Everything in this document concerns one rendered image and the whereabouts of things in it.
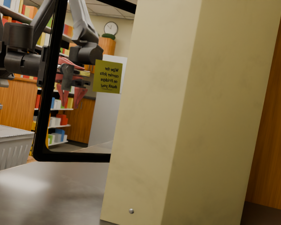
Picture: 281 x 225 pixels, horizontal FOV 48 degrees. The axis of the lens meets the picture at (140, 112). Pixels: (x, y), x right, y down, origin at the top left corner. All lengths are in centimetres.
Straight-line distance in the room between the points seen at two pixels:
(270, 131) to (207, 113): 37
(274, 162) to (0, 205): 66
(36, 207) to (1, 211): 6
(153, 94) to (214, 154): 16
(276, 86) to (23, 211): 68
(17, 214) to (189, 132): 32
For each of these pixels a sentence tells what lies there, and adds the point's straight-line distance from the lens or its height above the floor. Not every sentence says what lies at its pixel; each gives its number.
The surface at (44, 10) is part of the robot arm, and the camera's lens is 144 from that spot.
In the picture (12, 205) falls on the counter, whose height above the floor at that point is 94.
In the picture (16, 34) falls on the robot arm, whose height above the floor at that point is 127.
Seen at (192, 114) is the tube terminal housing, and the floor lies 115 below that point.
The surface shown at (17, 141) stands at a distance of 297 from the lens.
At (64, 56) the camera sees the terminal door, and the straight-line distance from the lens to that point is 72.
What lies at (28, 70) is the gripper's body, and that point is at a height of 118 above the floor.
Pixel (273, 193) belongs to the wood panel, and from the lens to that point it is 93.
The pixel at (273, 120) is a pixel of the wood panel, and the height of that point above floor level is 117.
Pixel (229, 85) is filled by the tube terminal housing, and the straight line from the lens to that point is 60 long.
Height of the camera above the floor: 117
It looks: 3 degrees down
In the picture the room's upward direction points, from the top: 10 degrees clockwise
